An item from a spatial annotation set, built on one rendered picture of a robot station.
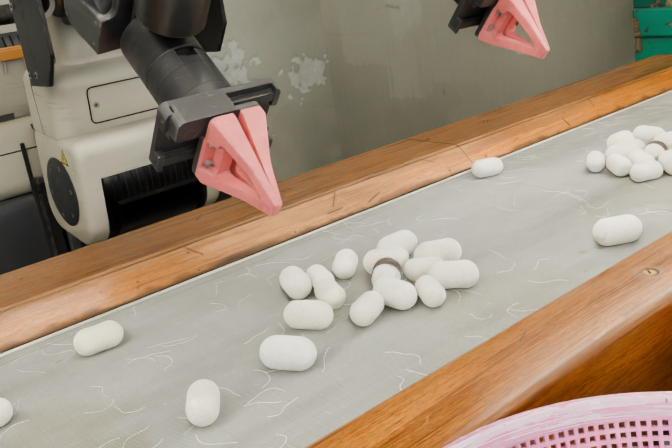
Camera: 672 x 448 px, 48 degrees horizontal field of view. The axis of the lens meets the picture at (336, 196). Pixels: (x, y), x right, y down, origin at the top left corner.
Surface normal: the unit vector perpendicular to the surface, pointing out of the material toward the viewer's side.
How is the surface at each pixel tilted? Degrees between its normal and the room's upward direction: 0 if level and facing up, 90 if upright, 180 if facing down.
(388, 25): 90
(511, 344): 0
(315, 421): 0
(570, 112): 45
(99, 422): 0
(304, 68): 90
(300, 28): 90
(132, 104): 98
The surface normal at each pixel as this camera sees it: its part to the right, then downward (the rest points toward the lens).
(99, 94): 0.66, 0.26
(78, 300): 0.33, -0.58
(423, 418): -0.14, -0.95
